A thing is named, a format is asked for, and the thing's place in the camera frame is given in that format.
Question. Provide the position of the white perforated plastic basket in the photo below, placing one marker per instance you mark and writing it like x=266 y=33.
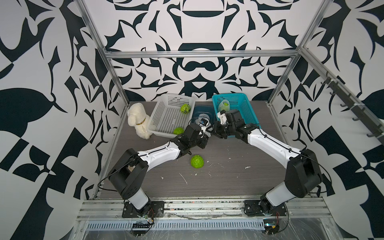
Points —
x=167 y=116

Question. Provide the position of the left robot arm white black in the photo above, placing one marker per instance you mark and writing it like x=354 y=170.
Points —
x=129 y=172

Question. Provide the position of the green custard apple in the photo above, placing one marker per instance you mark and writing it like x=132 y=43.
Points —
x=197 y=161
x=224 y=106
x=178 y=131
x=185 y=109

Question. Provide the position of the white foam net sleeve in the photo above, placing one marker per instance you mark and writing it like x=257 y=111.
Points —
x=222 y=101

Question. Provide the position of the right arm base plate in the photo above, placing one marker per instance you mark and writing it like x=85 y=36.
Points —
x=262 y=208

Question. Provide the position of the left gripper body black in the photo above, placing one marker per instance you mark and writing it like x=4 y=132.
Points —
x=199 y=142

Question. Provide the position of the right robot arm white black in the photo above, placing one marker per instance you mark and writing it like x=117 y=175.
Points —
x=303 y=172

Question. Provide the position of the white plush dog toy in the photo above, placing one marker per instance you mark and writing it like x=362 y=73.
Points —
x=138 y=118

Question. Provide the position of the dark blue plastic tub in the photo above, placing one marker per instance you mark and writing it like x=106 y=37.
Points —
x=204 y=112

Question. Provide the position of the right green circuit board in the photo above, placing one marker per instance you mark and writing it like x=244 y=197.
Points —
x=272 y=227

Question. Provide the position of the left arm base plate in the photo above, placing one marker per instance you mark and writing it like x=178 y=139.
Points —
x=152 y=209

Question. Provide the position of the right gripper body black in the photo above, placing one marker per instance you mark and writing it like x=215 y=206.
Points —
x=224 y=130

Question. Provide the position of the white foam net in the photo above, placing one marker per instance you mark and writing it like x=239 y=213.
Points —
x=206 y=131

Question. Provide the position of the black wall hook rail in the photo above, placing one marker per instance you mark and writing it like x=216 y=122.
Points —
x=361 y=111

